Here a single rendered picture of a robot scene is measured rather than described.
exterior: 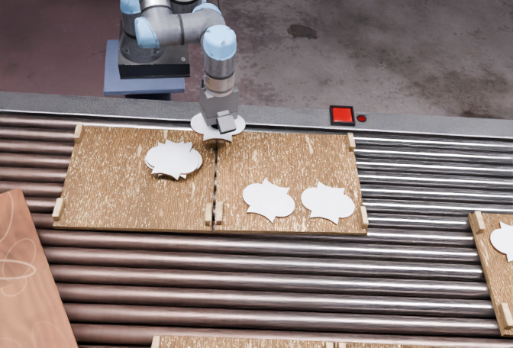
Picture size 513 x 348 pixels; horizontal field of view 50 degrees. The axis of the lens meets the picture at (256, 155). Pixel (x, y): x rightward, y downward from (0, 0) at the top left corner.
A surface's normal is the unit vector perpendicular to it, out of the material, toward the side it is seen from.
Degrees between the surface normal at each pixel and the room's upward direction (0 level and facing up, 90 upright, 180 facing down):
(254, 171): 0
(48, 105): 0
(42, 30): 0
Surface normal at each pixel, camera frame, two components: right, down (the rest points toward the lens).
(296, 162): 0.07, -0.63
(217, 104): 0.37, 0.73
